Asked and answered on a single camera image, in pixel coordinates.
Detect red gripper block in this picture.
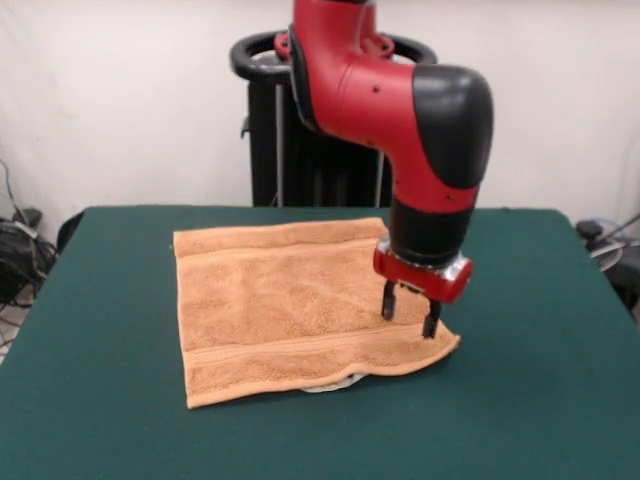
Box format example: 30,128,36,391
372,247,475,341

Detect tan terry towel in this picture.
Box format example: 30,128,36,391
172,216,461,410

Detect dark green table cloth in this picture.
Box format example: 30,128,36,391
0,204,640,480

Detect grey round stand base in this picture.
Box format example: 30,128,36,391
574,214,640,321

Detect black chair backrest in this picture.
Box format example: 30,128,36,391
58,209,86,251

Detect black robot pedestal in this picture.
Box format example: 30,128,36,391
229,29,439,207

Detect black cable bundle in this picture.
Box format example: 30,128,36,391
0,159,60,309

